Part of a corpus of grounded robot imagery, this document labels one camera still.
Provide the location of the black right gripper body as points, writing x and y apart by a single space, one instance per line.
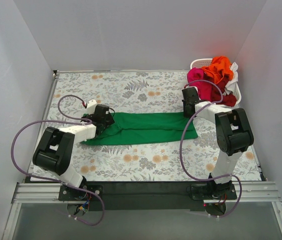
187 110

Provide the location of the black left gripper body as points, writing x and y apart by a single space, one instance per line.
107 117

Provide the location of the green t-shirt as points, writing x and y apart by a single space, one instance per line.
141 128

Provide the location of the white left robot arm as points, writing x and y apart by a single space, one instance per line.
54 150

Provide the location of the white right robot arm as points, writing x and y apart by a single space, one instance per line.
233 135

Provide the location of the magenta t-shirt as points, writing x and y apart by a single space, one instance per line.
195 78

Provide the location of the white perforated laundry basket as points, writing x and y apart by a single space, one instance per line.
199 63

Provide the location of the dark red t-shirt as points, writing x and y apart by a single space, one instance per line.
212 94

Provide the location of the white t-shirt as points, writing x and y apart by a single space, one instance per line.
231 85

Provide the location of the orange t-shirt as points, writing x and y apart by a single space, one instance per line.
219 70

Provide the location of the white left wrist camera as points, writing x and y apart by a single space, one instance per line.
90 105

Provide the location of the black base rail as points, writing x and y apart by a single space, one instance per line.
148 195

